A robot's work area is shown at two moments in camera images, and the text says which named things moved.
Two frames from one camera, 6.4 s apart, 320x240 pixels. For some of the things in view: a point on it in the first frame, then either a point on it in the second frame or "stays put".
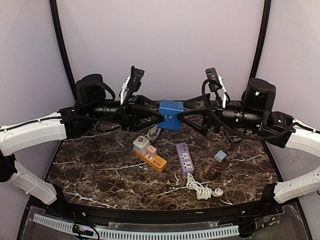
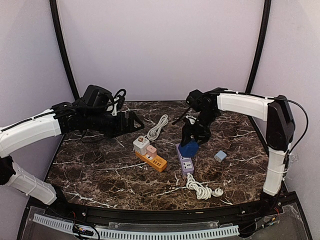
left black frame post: [59, 38] stays put
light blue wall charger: [220, 156] stays put
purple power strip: [185, 160] stays put
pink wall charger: [151, 151] stays put
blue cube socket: [170, 109] → [189, 150]
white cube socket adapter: [140, 145] stays put
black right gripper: [212, 112] → [187, 131]
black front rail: [95, 213] stays put
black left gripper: [131, 114] → [121, 128]
